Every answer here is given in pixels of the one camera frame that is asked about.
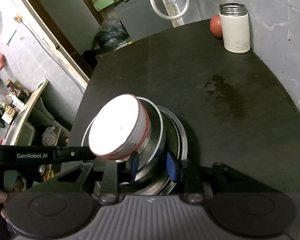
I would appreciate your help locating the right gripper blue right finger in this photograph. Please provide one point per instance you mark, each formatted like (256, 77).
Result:
(187, 176)

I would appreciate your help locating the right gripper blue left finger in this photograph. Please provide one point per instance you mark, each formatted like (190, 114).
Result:
(116, 173)

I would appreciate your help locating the steel plate with blue sticker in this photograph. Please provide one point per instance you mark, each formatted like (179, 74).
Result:
(152, 177)

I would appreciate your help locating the deep steel bowl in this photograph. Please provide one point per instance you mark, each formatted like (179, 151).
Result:
(125, 124)

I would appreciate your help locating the white bowl red rim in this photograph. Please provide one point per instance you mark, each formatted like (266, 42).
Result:
(121, 127)

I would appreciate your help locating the left hand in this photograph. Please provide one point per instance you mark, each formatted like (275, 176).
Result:
(3, 200)

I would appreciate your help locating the wooden side counter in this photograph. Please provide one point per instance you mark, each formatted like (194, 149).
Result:
(14, 131)

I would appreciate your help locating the black plastic bag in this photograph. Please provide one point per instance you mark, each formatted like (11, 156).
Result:
(110, 35)

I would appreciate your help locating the red tomato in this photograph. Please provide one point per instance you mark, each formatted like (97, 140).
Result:
(215, 27)

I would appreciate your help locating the dark grey cabinet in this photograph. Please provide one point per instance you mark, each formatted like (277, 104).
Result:
(139, 19)

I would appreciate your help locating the white thermos steel top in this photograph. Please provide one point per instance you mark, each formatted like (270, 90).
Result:
(235, 26)

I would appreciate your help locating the green box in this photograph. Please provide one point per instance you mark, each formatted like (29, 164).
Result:
(101, 4)

